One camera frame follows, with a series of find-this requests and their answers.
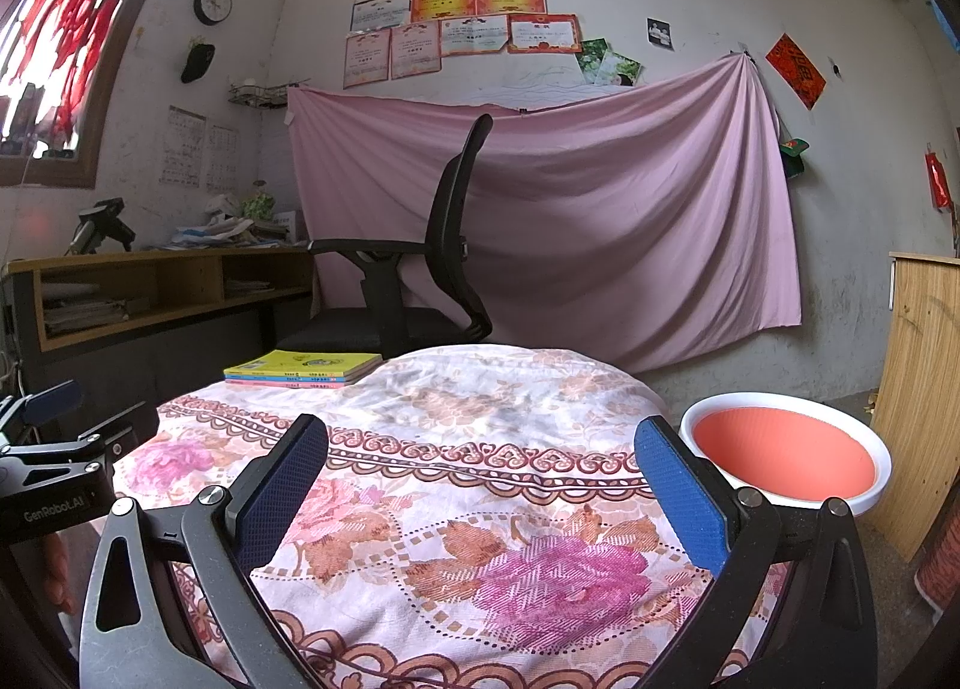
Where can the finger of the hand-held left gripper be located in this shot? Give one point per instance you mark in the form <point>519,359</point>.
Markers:
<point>52,400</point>
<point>112,438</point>

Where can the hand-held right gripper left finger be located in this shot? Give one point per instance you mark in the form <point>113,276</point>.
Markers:
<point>274,490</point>

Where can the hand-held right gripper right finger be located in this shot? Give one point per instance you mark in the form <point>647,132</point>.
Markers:
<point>682,498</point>

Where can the red basin with white rim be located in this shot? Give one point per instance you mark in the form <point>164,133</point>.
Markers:
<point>780,456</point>

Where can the stack of old books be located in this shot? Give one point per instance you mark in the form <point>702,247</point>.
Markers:
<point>90,310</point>

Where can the stack of yellow books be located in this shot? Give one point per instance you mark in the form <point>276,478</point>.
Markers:
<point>300,363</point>

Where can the wooden desk with shelves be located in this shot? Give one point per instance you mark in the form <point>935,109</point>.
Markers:
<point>172,284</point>

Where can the thin stack of papers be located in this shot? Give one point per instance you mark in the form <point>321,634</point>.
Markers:
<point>247,287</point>

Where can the floral tablecloth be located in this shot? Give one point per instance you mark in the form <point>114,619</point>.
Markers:
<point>480,434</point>

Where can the pile of papers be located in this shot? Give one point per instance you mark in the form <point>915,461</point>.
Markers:
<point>217,233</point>

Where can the wooden cabinet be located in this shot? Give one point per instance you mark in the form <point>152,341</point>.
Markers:
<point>919,389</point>

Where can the white box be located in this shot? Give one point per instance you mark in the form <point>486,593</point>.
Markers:
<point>291,226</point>

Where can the orange patterned cloth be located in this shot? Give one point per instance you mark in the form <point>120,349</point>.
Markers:
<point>941,561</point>

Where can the green toy plant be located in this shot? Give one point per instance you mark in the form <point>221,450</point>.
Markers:
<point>259,202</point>

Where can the pink hanging cloth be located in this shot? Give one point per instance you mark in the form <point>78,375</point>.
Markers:
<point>622,224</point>

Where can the black office chair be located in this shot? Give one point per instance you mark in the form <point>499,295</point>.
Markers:
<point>450,224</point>

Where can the green cap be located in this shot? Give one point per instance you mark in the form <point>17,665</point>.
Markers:
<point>795,155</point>

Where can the red hanging cloth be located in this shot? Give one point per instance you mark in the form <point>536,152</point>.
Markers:
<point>75,22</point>

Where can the red hanging ornament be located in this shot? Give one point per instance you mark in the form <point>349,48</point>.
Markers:
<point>937,181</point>

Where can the green plant photo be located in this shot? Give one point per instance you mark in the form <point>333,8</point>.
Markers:
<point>589,58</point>
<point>622,68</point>

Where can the red diamond paper sign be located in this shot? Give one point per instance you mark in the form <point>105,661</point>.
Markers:
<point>796,71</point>

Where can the black and white photo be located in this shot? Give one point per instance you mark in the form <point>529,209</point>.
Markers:
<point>660,34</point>

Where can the white wall calendar sheet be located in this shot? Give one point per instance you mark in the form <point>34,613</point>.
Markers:
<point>221,158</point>
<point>182,145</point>

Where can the window with wooden frame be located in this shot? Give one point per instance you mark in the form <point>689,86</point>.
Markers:
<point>30,104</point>

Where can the black wall pouch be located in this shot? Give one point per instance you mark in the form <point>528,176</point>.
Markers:
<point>198,59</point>

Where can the round wall clock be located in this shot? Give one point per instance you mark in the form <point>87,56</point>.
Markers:
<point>213,4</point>

